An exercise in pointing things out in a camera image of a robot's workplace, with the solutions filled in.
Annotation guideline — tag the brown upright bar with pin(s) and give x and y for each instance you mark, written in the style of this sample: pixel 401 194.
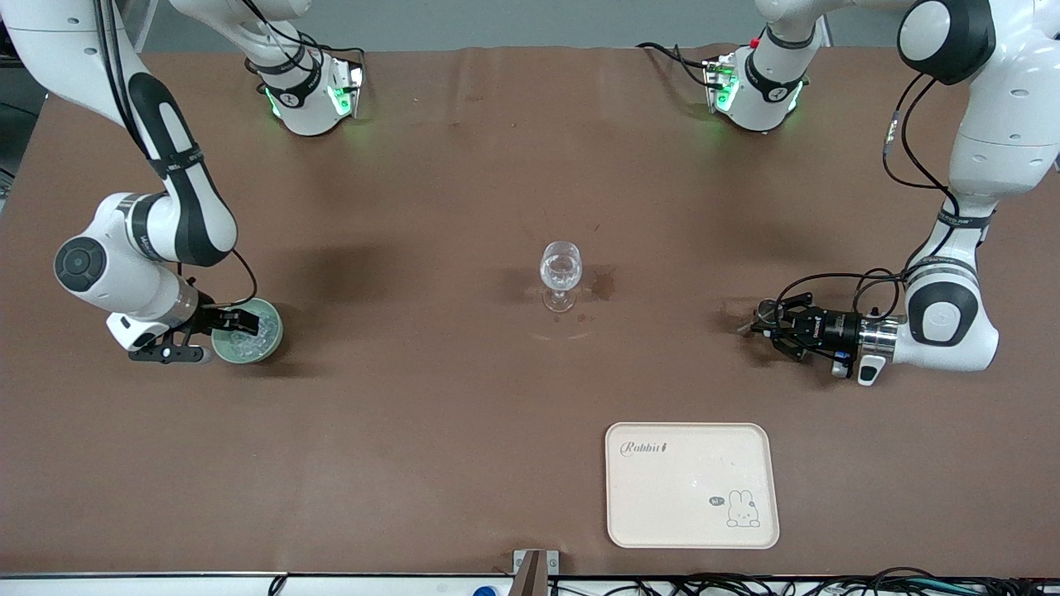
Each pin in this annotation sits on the brown upright bar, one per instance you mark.
pixel 532 579

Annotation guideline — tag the grey metal bracket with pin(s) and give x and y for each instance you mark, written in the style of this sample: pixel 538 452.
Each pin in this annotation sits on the grey metal bracket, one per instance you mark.
pixel 553 561

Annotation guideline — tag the cream rabbit print tray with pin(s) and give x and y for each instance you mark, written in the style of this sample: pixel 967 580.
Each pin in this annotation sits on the cream rabbit print tray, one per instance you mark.
pixel 679 497

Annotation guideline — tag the brown table cover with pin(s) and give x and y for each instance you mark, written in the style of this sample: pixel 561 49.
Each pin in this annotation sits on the brown table cover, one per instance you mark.
pixel 414 414

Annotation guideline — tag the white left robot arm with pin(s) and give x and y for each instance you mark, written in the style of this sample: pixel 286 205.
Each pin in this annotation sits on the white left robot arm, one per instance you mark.
pixel 994 124

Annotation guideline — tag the clear ice cubes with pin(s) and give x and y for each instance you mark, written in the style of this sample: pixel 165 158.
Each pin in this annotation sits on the clear ice cubes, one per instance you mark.
pixel 252 345

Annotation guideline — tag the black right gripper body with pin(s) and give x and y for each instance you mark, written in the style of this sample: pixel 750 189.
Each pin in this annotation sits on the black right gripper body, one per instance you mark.
pixel 210 318

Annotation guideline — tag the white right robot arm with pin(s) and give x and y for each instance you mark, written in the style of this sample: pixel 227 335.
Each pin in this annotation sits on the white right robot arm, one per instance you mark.
pixel 124 281

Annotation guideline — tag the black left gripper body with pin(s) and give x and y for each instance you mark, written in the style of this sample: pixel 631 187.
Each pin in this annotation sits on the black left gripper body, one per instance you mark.
pixel 833 326

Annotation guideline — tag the steel double jigger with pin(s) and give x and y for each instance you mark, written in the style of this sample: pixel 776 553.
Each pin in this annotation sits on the steel double jigger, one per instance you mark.
pixel 766 310

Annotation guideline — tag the clear stemmed wine glass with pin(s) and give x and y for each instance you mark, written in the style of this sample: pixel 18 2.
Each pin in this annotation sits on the clear stemmed wine glass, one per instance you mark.
pixel 561 269

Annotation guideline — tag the green ceramic bowl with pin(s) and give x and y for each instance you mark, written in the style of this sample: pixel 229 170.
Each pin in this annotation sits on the green ceramic bowl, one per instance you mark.
pixel 269 346

